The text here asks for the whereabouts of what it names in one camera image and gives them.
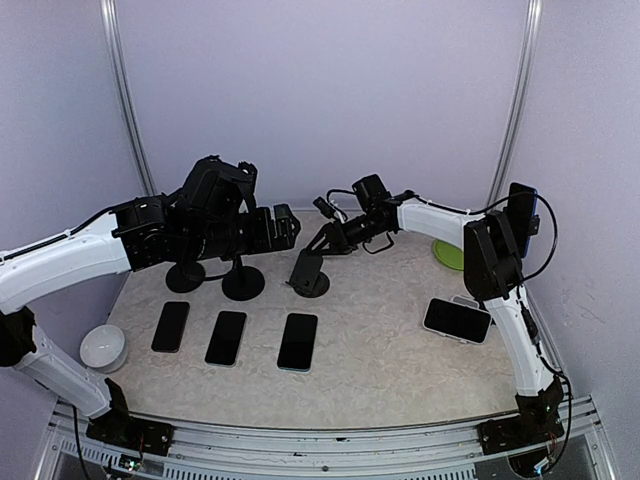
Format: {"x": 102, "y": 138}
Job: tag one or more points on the phone with white edge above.
{"x": 226, "y": 338}
{"x": 298, "y": 341}

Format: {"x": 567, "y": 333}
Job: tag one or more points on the white small phone stand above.
{"x": 465, "y": 301}

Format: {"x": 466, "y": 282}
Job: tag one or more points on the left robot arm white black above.
{"x": 213, "y": 215}

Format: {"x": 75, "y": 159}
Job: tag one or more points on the white bowl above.
{"x": 104, "y": 349}

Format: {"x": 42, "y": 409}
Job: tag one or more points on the black round-base stand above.
{"x": 242, "y": 282}

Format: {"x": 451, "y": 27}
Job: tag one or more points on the blue phone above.
{"x": 521, "y": 206}

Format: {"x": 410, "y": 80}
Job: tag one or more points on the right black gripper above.
{"x": 337, "y": 238}

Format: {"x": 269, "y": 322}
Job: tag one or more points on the aluminium frame post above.
{"x": 110, "y": 22}
{"x": 517, "y": 106}

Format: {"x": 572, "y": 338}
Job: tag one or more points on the black phone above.
{"x": 170, "y": 328}

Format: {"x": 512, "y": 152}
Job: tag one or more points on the landscape phone white case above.
{"x": 453, "y": 320}

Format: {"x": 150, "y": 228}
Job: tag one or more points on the green plate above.
{"x": 448, "y": 255}

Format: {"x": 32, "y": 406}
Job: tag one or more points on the low black stand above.
{"x": 307, "y": 280}

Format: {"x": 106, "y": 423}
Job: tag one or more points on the front aluminium rail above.
{"x": 450, "y": 450}

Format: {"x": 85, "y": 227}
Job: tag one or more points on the left aluminium frame post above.
{"x": 110, "y": 22}

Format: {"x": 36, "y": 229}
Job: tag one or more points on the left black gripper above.
{"x": 285, "y": 236}

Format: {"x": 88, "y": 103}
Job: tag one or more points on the tall black phone stand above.
{"x": 185, "y": 278}

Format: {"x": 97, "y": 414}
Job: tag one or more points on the right aluminium frame post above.
{"x": 517, "y": 106}

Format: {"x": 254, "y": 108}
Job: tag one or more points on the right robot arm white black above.
{"x": 494, "y": 241}

